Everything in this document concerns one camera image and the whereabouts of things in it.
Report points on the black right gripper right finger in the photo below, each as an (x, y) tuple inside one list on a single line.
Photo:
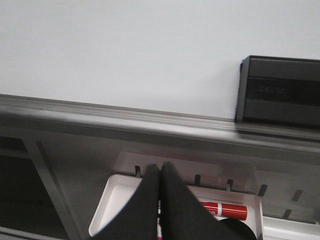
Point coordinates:
[(182, 215)]

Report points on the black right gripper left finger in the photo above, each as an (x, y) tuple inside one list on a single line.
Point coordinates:
[(138, 219)]

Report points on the white whiteboard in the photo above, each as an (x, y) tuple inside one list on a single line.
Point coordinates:
[(179, 56)]

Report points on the black whiteboard eraser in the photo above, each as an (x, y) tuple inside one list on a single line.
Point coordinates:
[(279, 91)]

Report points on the grey whiteboard ledge tray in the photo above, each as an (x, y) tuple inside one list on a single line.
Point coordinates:
[(87, 119)]

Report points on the white plastic marker tray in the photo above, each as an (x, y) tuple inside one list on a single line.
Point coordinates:
[(120, 188)]

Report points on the red capped marker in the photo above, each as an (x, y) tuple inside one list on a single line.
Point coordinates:
[(238, 212)]

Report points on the grey metal stand frame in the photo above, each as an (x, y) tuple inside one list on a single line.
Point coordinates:
[(284, 174)]

